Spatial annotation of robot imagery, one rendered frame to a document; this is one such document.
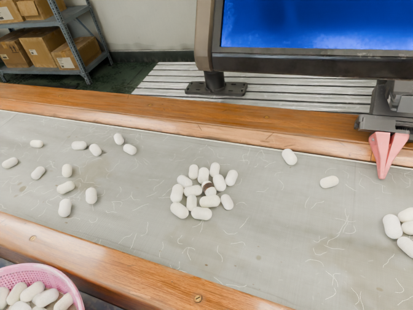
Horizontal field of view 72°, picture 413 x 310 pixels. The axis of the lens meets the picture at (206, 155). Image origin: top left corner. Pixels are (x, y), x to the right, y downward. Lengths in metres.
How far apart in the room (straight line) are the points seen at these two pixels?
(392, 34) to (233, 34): 0.10
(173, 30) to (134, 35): 0.41
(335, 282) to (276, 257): 0.08
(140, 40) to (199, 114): 2.32
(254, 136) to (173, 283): 0.34
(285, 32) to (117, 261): 0.38
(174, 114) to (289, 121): 0.27
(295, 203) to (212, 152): 0.20
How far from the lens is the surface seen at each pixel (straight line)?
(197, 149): 0.62
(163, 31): 2.81
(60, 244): 0.53
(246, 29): 0.22
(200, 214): 0.48
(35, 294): 0.55
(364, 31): 0.21
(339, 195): 0.53
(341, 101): 0.88
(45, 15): 2.95
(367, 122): 0.54
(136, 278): 0.44
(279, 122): 0.63
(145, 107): 0.75
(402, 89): 0.49
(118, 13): 2.97
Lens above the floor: 1.14
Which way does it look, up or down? 42 degrees down
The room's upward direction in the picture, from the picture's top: 11 degrees counter-clockwise
